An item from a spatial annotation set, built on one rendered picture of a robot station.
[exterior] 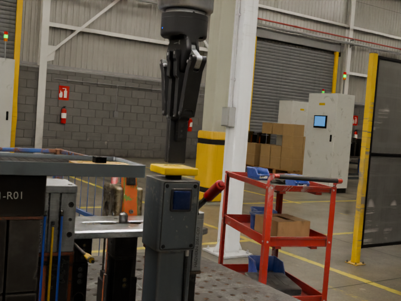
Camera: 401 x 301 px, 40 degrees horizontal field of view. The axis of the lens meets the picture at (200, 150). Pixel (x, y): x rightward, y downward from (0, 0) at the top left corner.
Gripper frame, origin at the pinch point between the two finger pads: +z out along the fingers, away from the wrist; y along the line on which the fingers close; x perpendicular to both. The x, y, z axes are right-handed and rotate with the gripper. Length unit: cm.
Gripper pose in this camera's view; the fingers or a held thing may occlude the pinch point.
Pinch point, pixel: (176, 141)
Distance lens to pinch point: 88.7
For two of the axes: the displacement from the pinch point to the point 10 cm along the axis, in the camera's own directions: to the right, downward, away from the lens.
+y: -4.5, -0.8, 8.9
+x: -8.9, -0.4, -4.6
